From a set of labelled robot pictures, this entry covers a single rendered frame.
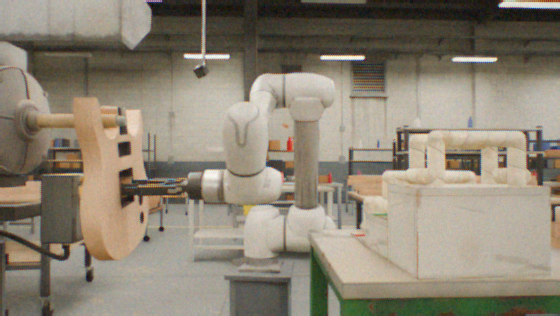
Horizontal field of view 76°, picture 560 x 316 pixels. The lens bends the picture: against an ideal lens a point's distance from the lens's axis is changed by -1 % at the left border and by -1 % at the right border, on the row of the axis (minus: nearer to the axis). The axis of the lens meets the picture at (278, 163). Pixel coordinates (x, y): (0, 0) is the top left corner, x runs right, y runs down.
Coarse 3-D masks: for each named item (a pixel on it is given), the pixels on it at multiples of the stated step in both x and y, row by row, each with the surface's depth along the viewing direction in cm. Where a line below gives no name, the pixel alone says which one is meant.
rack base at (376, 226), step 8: (368, 216) 95; (376, 216) 88; (384, 216) 87; (368, 224) 95; (376, 224) 89; (384, 224) 83; (368, 232) 94; (376, 232) 88; (384, 232) 83; (368, 240) 94; (376, 240) 88; (384, 240) 83; (376, 248) 88; (384, 248) 83; (384, 256) 83
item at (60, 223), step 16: (48, 176) 103; (64, 176) 103; (48, 192) 103; (64, 192) 103; (48, 208) 103; (64, 208) 103; (48, 224) 103; (64, 224) 103; (80, 224) 106; (16, 240) 102; (48, 240) 103; (64, 240) 103; (80, 240) 107; (48, 256) 105; (64, 256) 107
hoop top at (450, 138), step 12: (432, 132) 69; (444, 132) 69; (456, 132) 69; (468, 132) 69; (480, 132) 70; (492, 132) 70; (504, 132) 70; (516, 132) 70; (456, 144) 69; (468, 144) 69; (480, 144) 70; (492, 144) 70; (504, 144) 70
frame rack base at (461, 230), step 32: (416, 192) 67; (448, 192) 67; (480, 192) 68; (512, 192) 68; (544, 192) 69; (416, 224) 67; (448, 224) 67; (480, 224) 68; (512, 224) 68; (544, 224) 69; (416, 256) 67; (448, 256) 67; (480, 256) 68; (512, 256) 68; (544, 256) 69
